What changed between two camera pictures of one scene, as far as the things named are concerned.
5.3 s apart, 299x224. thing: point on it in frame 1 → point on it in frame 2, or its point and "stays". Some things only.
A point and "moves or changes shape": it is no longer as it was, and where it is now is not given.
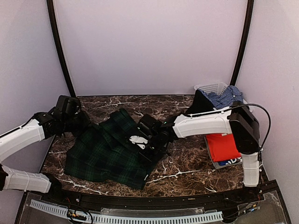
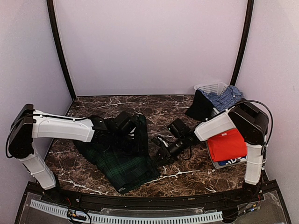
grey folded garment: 216,164 stays
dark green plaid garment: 105,153 moves or changes shape
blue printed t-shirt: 231,162 stays
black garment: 201,103 stays
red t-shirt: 222,146 stays
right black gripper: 148,158 → 167,157
